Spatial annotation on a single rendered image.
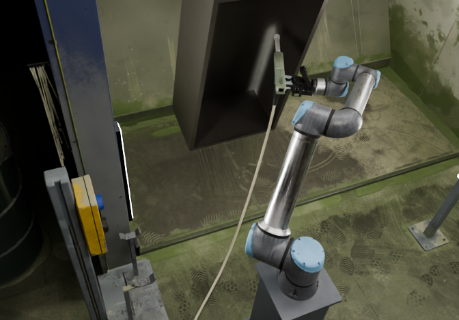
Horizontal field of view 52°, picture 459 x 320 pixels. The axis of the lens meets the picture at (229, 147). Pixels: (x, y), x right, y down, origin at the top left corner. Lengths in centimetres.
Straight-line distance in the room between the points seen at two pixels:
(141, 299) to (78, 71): 95
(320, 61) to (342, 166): 103
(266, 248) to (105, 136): 82
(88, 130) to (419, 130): 291
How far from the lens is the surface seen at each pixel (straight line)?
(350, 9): 437
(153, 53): 367
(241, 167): 347
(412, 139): 406
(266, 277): 230
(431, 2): 422
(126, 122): 372
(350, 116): 197
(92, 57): 171
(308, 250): 209
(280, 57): 256
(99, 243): 155
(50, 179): 136
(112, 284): 212
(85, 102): 182
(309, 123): 194
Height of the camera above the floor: 265
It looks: 47 degrees down
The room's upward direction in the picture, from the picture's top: 6 degrees clockwise
